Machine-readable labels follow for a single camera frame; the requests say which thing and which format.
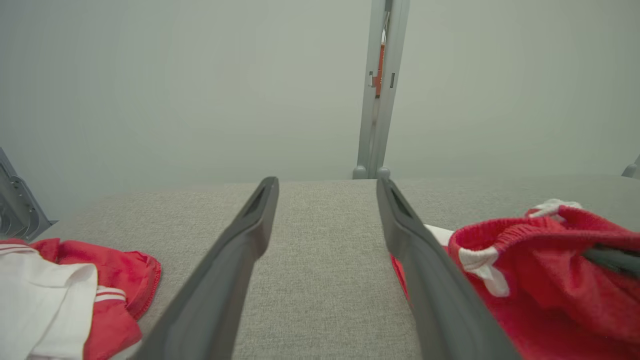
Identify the grey metal frame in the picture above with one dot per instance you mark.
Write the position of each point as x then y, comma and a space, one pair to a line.
20, 205

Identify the grey partition post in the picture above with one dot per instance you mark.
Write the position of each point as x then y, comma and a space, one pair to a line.
380, 125

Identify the dark red striped shorts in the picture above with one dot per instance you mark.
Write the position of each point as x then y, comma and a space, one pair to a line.
550, 300

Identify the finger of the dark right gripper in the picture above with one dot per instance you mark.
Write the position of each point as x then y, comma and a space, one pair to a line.
620, 261

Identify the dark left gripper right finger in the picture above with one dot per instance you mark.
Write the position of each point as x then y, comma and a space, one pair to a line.
440, 310

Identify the grey post foot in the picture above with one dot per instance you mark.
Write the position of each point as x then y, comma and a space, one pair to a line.
632, 170

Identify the red shirt with white sleeves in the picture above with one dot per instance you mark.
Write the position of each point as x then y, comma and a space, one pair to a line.
50, 300

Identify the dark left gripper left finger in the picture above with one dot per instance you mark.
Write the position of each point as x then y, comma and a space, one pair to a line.
210, 305

